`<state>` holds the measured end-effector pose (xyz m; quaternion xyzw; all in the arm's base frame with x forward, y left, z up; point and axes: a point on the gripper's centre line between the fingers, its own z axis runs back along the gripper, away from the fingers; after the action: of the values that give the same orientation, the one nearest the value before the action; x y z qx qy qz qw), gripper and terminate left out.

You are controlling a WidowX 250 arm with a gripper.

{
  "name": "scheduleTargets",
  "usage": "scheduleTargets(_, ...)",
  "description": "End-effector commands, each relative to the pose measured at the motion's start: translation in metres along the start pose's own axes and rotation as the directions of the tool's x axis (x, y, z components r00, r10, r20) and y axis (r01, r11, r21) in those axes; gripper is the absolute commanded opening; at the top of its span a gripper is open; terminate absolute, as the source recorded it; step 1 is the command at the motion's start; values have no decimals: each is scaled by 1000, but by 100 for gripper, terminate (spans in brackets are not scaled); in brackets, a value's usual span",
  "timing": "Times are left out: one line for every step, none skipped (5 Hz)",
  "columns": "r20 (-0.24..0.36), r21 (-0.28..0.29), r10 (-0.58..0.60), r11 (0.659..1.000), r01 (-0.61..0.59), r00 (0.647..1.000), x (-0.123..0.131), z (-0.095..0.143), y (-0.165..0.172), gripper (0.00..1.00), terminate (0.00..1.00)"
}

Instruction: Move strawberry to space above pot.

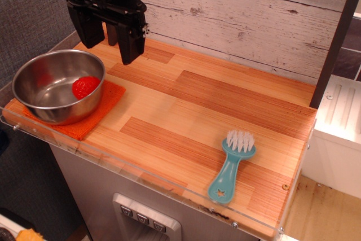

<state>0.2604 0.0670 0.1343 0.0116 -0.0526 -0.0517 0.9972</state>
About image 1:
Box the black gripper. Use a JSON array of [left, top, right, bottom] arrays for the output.
[[67, 0, 147, 65]]

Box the red toy strawberry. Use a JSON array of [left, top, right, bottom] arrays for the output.
[[72, 76, 100, 100]]

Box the orange cloth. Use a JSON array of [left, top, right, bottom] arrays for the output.
[[23, 80, 126, 141]]

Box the stainless steel bowl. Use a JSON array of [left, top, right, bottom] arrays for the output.
[[12, 49, 105, 108]]

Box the clear acrylic front guard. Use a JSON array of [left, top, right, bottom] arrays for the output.
[[1, 108, 279, 240]]

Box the grey toy fridge cabinet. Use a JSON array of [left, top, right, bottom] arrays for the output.
[[51, 146, 258, 240]]

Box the teal scrub brush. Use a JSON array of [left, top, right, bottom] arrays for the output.
[[208, 130, 256, 204]]

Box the silver dispenser button panel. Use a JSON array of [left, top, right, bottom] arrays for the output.
[[112, 192, 182, 241]]

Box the yellow object at corner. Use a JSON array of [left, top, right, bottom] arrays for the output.
[[15, 229, 44, 241]]

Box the clear acrylic side guard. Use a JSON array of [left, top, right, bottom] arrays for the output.
[[275, 119, 317, 240]]

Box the white toy sink unit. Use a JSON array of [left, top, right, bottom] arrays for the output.
[[302, 76, 360, 198]]

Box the dark right shelf post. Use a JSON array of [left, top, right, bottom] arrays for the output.
[[309, 0, 359, 109]]

